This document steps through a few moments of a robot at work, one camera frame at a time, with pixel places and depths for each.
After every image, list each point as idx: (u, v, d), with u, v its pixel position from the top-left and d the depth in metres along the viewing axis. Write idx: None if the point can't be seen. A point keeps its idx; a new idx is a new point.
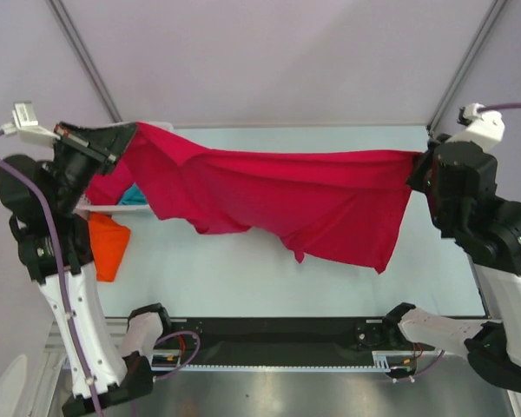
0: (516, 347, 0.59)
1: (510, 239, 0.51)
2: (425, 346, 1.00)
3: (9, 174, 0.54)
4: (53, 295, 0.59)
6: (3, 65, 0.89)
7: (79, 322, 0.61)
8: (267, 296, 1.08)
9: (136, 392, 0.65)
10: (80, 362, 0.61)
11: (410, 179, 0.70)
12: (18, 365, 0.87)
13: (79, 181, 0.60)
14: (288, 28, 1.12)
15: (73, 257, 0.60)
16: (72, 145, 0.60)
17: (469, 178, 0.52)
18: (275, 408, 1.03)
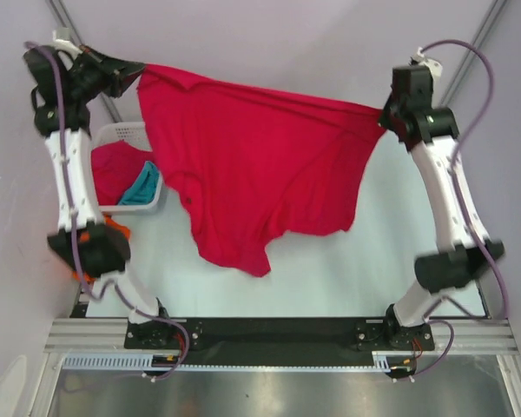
0: (440, 233, 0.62)
1: (417, 119, 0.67)
2: (425, 346, 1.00)
3: (37, 53, 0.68)
4: (54, 148, 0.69)
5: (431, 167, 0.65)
6: (5, 66, 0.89)
7: (72, 168, 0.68)
8: (268, 297, 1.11)
9: (108, 248, 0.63)
10: (68, 196, 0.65)
11: (380, 118, 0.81)
12: (19, 364, 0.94)
13: (88, 87, 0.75)
14: (289, 29, 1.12)
15: (72, 119, 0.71)
16: (89, 59, 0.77)
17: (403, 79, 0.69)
18: (275, 409, 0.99)
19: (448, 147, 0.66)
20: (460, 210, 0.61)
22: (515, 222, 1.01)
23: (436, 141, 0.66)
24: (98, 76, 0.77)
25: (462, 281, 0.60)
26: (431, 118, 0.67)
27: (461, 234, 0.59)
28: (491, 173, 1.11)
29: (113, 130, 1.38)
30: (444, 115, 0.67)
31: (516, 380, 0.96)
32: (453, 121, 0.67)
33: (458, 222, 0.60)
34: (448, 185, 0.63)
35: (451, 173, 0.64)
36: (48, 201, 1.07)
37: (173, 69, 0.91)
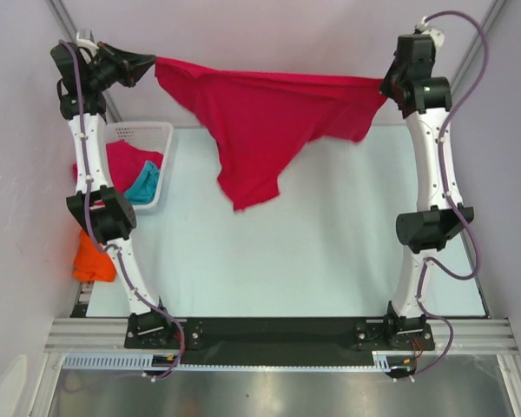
0: (422, 197, 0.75)
1: (414, 89, 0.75)
2: (425, 346, 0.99)
3: (62, 48, 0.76)
4: (74, 127, 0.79)
5: (422, 135, 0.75)
6: (5, 66, 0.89)
7: (90, 144, 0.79)
8: (268, 297, 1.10)
9: (116, 212, 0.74)
10: (85, 166, 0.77)
11: (380, 86, 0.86)
12: (19, 365, 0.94)
13: (103, 79, 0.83)
14: (289, 29, 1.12)
15: (92, 105, 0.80)
16: (106, 56, 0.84)
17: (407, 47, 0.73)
18: (275, 409, 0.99)
19: (440, 117, 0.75)
20: (440, 178, 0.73)
22: (514, 222, 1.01)
23: (429, 109, 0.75)
24: (113, 69, 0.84)
25: (433, 237, 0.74)
26: (428, 88, 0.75)
27: (438, 199, 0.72)
28: (491, 173, 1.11)
29: (114, 130, 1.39)
30: (438, 84, 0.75)
31: (516, 380, 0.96)
32: (447, 90, 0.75)
33: (437, 188, 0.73)
34: (433, 153, 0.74)
35: (438, 143, 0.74)
36: (49, 201, 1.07)
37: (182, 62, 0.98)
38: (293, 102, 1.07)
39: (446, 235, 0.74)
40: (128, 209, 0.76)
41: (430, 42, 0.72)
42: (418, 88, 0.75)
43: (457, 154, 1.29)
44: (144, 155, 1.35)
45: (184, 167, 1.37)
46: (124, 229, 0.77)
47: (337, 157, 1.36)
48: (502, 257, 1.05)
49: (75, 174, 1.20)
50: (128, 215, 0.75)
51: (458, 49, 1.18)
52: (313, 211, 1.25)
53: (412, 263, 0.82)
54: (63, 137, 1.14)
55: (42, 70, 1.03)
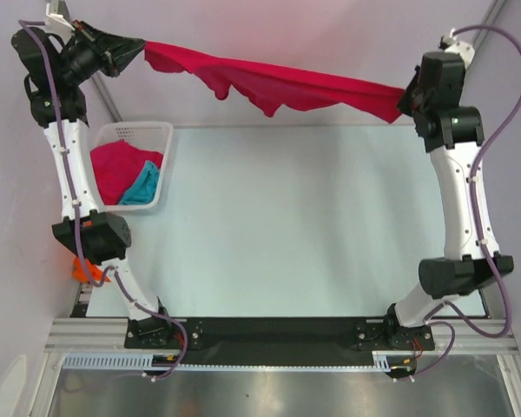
0: (451, 243, 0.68)
1: (441, 120, 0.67)
2: (425, 346, 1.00)
3: (26, 40, 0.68)
4: (53, 137, 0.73)
5: (450, 173, 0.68)
6: (4, 65, 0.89)
7: (73, 158, 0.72)
8: (268, 296, 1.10)
9: (108, 236, 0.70)
10: (70, 187, 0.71)
11: (399, 102, 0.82)
12: (18, 365, 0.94)
13: (81, 70, 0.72)
14: (289, 28, 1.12)
15: (69, 109, 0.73)
16: (82, 39, 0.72)
17: (437, 72, 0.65)
18: (275, 408, 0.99)
19: (470, 153, 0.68)
20: (472, 223, 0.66)
22: (515, 222, 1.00)
23: (458, 145, 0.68)
24: (91, 57, 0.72)
25: (464, 288, 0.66)
26: (457, 120, 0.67)
27: (471, 247, 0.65)
28: (491, 173, 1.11)
29: (113, 130, 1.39)
30: (467, 115, 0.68)
31: (516, 380, 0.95)
32: (478, 122, 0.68)
33: (469, 233, 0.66)
34: (464, 194, 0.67)
35: (470, 182, 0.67)
36: (49, 201, 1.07)
37: (177, 52, 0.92)
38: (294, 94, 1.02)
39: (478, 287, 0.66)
40: (121, 230, 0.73)
41: (461, 66, 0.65)
42: (445, 120, 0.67)
43: None
44: (145, 155, 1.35)
45: (184, 167, 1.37)
46: (117, 248, 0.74)
47: (337, 156, 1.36)
48: None
49: None
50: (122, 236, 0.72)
51: None
52: (313, 210, 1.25)
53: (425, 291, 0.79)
54: None
55: None
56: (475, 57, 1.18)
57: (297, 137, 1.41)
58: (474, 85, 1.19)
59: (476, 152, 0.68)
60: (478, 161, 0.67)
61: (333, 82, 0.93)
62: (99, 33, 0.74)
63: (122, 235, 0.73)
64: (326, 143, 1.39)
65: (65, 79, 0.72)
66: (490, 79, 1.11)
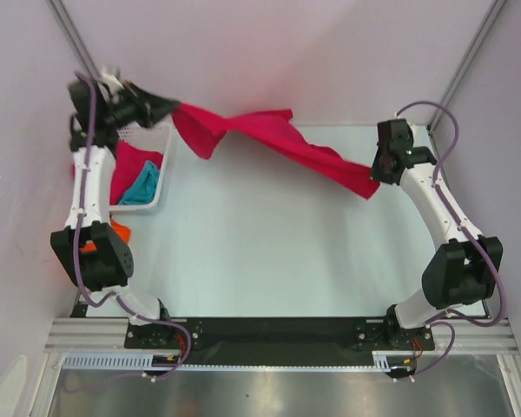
0: (439, 238, 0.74)
1: (398, 155, 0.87)
2: (425, 346, 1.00)
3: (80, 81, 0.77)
4: (77, 160, 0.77)
5: (418, 184, 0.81)
6: (5, 66, 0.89)
7: (91, 178, 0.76)
8: (268, 296, 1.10)
9: (107, 252, 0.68)
10: (79, 199, 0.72)
11: (372, 174, 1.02)
12: (18, 365, 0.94)
13: (121, 117, 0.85)
14: (288, 28, 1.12)
15: (99, 140, 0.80)
16: (128, 94, 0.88)
17: (386, 129, 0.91)
18: (275, 408, 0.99)
19: (428, 169, 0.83)
20: (450, 215, 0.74)
22: (515, 222, 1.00)
23: (415, 166, 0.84)
24: (133, 109, 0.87)
25: (465, 289, 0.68)
26: (410, 153, 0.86)
27: (454, 232, 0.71)
28: (491, 173, 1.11)
29: None
30: (419, 149, 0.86)
31: (516, 380, 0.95)
32: (430, 154, 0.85)
33: (448, 222, 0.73)
34: (434, 196, 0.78)
35: (435, 185, 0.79)
36: (49, 201, 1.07)
37: (203, 115, 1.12)
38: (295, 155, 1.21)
39: (484, 285, 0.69)
40: (122, 251, 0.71)
41: (404, 123, 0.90)
42: (402, 155, 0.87)
43: (458, 154, 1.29)
44: (145, 155, 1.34)
45: (184, 167, 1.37)
46: (115, 274, 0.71)
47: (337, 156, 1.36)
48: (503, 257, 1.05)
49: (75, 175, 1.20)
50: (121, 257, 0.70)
51: (458, 48, 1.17)
52: (313, 211, 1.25)
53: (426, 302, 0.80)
54: (62, 136, 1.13)
55: (40, 69, 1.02)
56: (475, 57, 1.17)
57: None
58: (475, 85, 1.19)
59: (432, 168, 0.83)
60: (436, 168, 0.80)
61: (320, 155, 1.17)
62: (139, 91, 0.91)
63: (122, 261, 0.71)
64: (326, 143, 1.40)
65: (105, 122, 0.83)
66: (491, 79, 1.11)
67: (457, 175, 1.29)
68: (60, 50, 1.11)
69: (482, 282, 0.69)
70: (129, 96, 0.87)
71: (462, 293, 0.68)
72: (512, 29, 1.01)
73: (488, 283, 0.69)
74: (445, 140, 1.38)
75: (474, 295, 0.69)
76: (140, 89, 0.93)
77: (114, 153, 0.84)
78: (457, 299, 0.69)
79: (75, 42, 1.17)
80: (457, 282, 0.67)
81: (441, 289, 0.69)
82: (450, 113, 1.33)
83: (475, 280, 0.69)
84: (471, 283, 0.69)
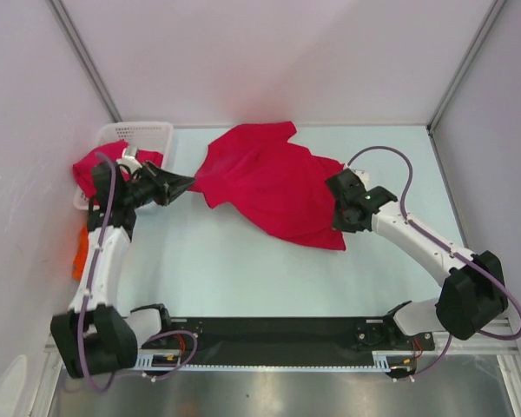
0: (438, 274, 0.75)
1: (360, 204, 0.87)
2: (424, 346, 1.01)
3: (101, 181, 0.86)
4: (93, 238, 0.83)
5: (391, 226, 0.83)
6: (4, 66, 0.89)
7: (102, 257, 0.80)
8: (268, 297, 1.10)
9: (110, 340, 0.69)
10: (88, 280, 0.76)
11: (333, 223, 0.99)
12: (18, 365, 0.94)
13: (139, 196, 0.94)
14: (289, 27, 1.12)
15: (116, 216, 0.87)
16: (148, 173, 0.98)
17: (336, 183, 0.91)
18: (275, 409, 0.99)
19: (393, 208, 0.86)
20: (438, 246, 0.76)
22: (515, 223, 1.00)
23: (380, 208, 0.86)
24: (152, 188, 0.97)
25: (484, 311, 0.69)
26: (368, 196, 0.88)
27: (451, 261, 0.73)
28: (492, 174, 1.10)
29: (113, 130, 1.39)
30: (375, 191, 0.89)
31: (516, 380, 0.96)
32: (385, 192, 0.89)
33: (439, 253, 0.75)
34: (412, 232, 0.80)
35: (409, 221, 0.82)
36: (48, 201, 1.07)
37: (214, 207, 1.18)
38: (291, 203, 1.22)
39: (497, 300, 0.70)
40: (125, 340, 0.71)
41: (352, 174, 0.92)
42: (362, 201, 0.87)
43: (458, 154, 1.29)
44: (145, 154, 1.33)
45: (185, 167, 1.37)
46: (115, 365, 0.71)
47: (338, 156, 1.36)
48: (503, 257, 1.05)
49: (75, 175, 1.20)
50: (123, 347, 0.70)
51: (458, 47, 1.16)
52: None
53: None
54: (61, 136, 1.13)
55: (40, 69, 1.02)
56: (475, 57, 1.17)
57: (298, 137, 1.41)
58: (475, 85, 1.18)
59: (398, 207, 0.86)
60: (400, 206, 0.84)
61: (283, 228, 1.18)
62: (159, 171, 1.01)
63: (125, 351, 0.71)
64: (326, 142, 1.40)
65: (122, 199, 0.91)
66: (491, 79, 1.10)
67: (457, 175, 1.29)
68: (60, 50, 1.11)
69: (495, 297, 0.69)
70: (148, 175, 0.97)
71: (483, 317, 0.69)
72: (512, 28, 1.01)
73: (501, 296, 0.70)
74: (445, 140, 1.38)
75: (493, 314, 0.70)
76: (158, 168, 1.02)
77: (128, 233, 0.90)
78: (479, 326, 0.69)
79: (75, 42, 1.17)
80: (475, 309, 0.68)
81: (461, 318, 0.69)
82: (451, 113, 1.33)
83: (488, 299, 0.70)
84: (485, 301, 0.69)
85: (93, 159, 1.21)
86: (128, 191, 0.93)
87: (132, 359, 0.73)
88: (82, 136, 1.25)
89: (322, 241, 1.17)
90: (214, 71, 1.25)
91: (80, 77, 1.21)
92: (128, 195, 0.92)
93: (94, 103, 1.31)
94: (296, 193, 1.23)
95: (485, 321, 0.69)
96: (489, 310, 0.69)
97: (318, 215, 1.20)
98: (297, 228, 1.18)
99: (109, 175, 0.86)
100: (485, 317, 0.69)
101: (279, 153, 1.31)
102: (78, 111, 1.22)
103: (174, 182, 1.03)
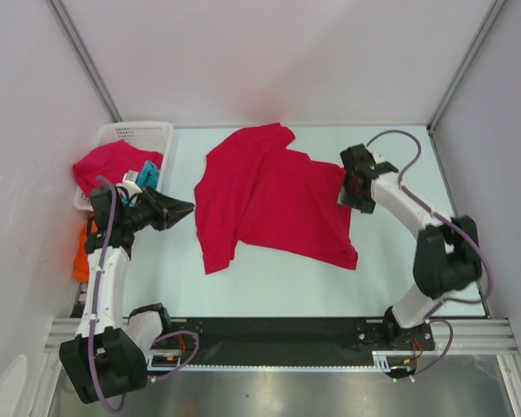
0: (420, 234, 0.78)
1: (364, 172, 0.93)
2: (425, 346, 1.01)
3: (102, 202, 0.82)
4: (93, 260, 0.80)
5: (385, 189, 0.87)
6: (4, 67, 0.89)
7: (105, 278, 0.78)
8: (268, 297, 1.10)
9: (122, 362, 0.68)
10: (93, 303, 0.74)
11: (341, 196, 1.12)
12: (18, 364, 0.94)
13: (138, 220, 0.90)
14: (288, 28, 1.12)
15: (116, 238, 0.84)
16: (148, 199, 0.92)
17: (349, 155, 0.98)
18: (275, 409, 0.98)
19: (393, 178, 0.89)
20: (420, 206, 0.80)
22: (515, 223, 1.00)
23: (379, 176, 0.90)
24: (150, 213, 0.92)
25: (455, 274, 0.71)
26: (372, 167, 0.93)
27: (428, 219, 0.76)
28: (492, 175, 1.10)
29: (113, 130, 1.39)
30: (381, 164, 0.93)
31: (516, 380, 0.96)
32: (390, 165, 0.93)
33: (422, 213, 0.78)
34: (401, 196, 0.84)
35: (402, 187, 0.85)
36: (48, 201, 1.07)
37: (216, 235, 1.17)
38: (293, 218, 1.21)
39: (471, 263, 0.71)
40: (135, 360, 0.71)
41: (364, 148, 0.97)
42: (366, 170, 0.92)
43: (458, 154, 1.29)
44: (145, 154, 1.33)
45: (184, 167, 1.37)
46: (127, 386, 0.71)
47: (338, 156, 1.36)
48: (502, 258, 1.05)
49: (75, 175, 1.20)
50: (135, 368, 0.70)
51: (458, 47, 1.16)
52: None
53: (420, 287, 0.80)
54: (61, 136, 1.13)
55: (40, 69, 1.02)
56: (475, 57, 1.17)
57: (298, 137, 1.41)
58: (474, 86, 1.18)
59: (397, 176, 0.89)
60: (398, 174, 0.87)
61: (288, 246, 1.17)
62: (159, 195, 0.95)
63: (136, 370, 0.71)
64: (326, 143, 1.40)
65: (123, 222, 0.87)
66: (491, 81, 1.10)
67: (457, 175, 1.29)
68: (60, 51, 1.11)
69: (469, 261, 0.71)
70: (148, 200, 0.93)
71: (452, 275, 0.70)
72: (511, 29, 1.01)
73: (475, 261, 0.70)
74: (445, 140, 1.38)
75: (464, 279, 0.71)
76: (158, 192, 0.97)
77: (128, 252, 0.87)
78: (447, 283, 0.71)
79: (75, 42, 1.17)
80: (442, 262, 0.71)
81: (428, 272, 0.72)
82: (451, 113, 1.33)
83: (461, 262, 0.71)
84: (458, 266, 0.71)
85: (93, 159, 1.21)
86: (126, 215, 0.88)
87: (141, 380, 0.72)
88: (82, 136, 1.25)
89: (328, 254, 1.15)
90: (214, 71, 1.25)
91: (80, 77, 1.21)
92: (127, 217, 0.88)
93: (95, 103, 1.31)
94: (299, 208, 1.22)
95: (454, 282, 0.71)
96: (459, 274, 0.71)
97: (316, 224, 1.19)
98: (293, 239, 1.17)
99: (109, 198, 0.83)
100: (456, 280, 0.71)
101: (280, 167, 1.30)
102: (78, 110, 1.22)
103: (174, 206, 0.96)
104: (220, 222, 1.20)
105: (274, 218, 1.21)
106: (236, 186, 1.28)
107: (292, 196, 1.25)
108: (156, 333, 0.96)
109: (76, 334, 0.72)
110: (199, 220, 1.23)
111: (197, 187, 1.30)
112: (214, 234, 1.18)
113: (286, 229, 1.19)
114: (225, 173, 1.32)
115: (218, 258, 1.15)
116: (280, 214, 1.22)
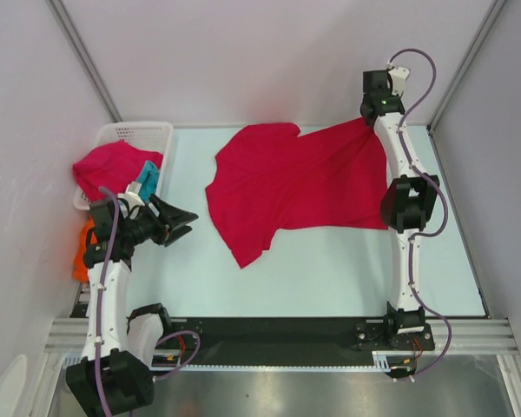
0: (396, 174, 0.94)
1: (374, 105, 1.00)
2: (425, 346, 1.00)
3: (102, 215, 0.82)
4: (95, 275, 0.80)
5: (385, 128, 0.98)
6: (4, 67, 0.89)
7: (107, 297, 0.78)
8: (269, 296, 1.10)
9: (128, 383, 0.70)
10: (96, 325, 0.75)
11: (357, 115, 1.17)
12: (18, 364, 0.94)
13: (139, 233, 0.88)
14: (289, 27, 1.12)
15: (116, 251, 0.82)
16: (149, 211, 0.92)
17: (371, 80, 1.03)
18: (275, 409, 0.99)
19: (396, 118, 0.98)
20: (404, 155, 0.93)
22: (516, 223, 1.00)
23: (386, 114, 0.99)
24: (151, 226, 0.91)
25: (408, 216, 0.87)
26: (385, 103, 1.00)
27: (405, 168, 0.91)
28: (492, 173, 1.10)
29: (113, 130, 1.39)
30: (392, 102, 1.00)
31: (516, 380, 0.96)
32: (400, 103, 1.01)
33: (403, 162, 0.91)
34: (396, 142, 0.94)
35: (398, 133, 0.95)
36: (49, 201, 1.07)
37: (239, 230, 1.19)
38: (320, 199, 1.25)
39: (424, 209, 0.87)
40: (141, 380, 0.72)
41: (383, 75, 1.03)
42: (377, 104, 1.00)
43: (458, 154, 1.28)
44: (145, 154, 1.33)
45: (184, 167, 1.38)
46: (134, 404, 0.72)
47: None
48: (502, 258, 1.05)
49: (76, 175, 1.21)
50: (141, 387, 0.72)
51: (458, 45, 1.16)
52: None
53: (400, 245, 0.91)
54: (61, 136, 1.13)
55: (40, 70, 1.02)
56: (476, 56, 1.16)
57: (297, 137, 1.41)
58: (474, 84, 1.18)
59: (399, 117, 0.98)
60: (401, 118, 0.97)
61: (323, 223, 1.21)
62: (161, 208, 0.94)
63: (142, 389, 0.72)
64: None
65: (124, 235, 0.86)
66: (491, 79, 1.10)
67: (457, 175, 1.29)
68: (59, 50, 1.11)
69: (422, 206, 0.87)
70: (148, 214, 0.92)
71: (406, 214, 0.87)
72: (511, 28, 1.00)
73: (427, 208, 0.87)
74: (444, 140, 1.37)
75: (416, 218, 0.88)
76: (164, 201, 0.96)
77: (129, 263, 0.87)
78: (401, 220, 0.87)
79: (74, 41, 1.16)
80: (402, 204, 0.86)
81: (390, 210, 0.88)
82: (451, 113, 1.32)
83: (417, 207, 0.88)
84: (413, 209, 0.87)
85: (92, 159, 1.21)
86: (127, 227, 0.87)
87: (145, 397, 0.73)
88: (82, 135, 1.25)
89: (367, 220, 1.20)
90: (214, 70, 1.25)
91: (79, 76, 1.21)
92: (128, 230, 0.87)
93: (94, 104, 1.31)
94: (323, 188, 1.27)
95: (406, 223, 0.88)
96: (412, 217, 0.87)
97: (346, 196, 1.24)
98: (325, 216, 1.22)
99: (111, 210, 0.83)
100: (407, 221, 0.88)
101: (290, 156, 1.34)
102: (78, 110, 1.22)
103: (178, 215, 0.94)
104: (239, 219, 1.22)
105: (298, 202, 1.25)
106: (246, 182, 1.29)
107: (308, 181, 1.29)
108: (158, 334, 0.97)
109: (82, 357, 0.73)
110: (216, 218, 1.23)
111: (207, 187, 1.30)
112: (235, 230, 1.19)
113: (312, 215, 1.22)
114: (237, 170, 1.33)
115: (247, 251, 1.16)
116: (301, 199, 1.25)
